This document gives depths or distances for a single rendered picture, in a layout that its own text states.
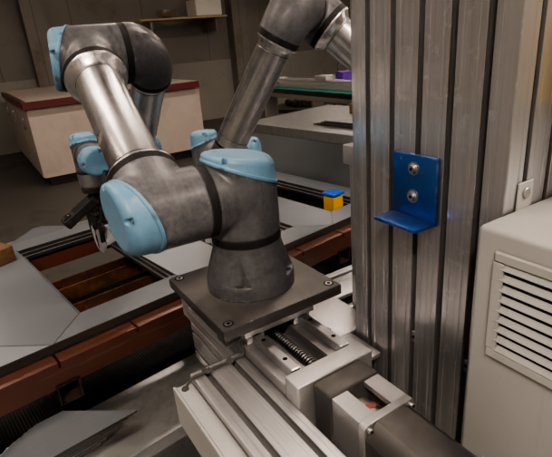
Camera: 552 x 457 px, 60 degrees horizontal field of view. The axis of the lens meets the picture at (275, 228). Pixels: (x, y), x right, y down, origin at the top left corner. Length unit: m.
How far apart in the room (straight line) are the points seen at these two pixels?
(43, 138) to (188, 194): 5.49
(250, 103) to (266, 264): 0.46
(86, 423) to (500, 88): 0.97
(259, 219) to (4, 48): 8.35
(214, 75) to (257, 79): 8.83
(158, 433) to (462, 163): 0.82
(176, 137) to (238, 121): 5.44
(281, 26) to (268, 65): 0.08
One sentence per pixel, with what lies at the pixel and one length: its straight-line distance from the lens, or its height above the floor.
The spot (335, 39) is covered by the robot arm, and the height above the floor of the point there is 1.41.
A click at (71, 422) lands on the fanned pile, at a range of 1.16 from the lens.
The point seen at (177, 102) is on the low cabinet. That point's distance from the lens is 6.52.
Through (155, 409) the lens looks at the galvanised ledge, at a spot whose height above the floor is 0.68.
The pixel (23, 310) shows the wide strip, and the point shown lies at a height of 0.85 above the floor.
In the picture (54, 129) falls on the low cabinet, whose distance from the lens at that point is 6.16.
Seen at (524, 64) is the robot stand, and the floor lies 1.39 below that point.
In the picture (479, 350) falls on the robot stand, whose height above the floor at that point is 1.08.
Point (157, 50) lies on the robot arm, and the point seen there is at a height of 1.42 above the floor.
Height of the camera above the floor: 1.43
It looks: 22 degrees down
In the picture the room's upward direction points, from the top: 5 degrees counter-clockwise
